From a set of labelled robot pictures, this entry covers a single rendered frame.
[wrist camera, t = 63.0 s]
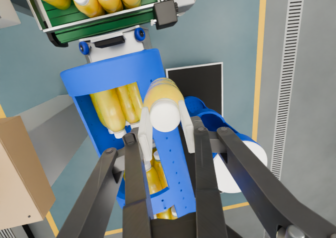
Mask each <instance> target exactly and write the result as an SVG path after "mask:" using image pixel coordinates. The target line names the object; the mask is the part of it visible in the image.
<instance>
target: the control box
mask: <svg viewBox="0 0 336 238"><path fill-rule="evenodd" d="M17 24H21V21H20V19H19V17H18V15H17V13H16V11H15V9H14V7H13V5H12V3H11V1H10V0H0V28H5V27H9V26H13V25H17Z"/></svg>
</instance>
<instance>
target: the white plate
mask: <svg viewBox="0 0 336 238"><path fill-rule="evenodd" d="M243 142H244V143H245V144H246V145H247V146H248V147H249V148H250V149H251V151H252V152H253V153H254V154H255V155H256V156H257V157H258V158H259V159H260V160H261V161H262V162H263V163H264V164H265V165H266V166H267V155H266V153H265V151H264V149H263V148H262V147H261V146H259V145H258V144H256V143H254V142H251V141H243ZM213 162H214V167H215V173H216V179H217V184H218V189H219V190H220V191H222V192H226V193H238V192H241V190H240V189H239V187H238V185H237V184H236V182H235V181H234V179H233V177H232V176H231V174H230V172H229V171H228V169H227V168H226V166H225V164H224V163H223V161H222V160H221V158H220V156H219V155H218V153H217V154H216V156H215V157H214V159H213Z"/></svg>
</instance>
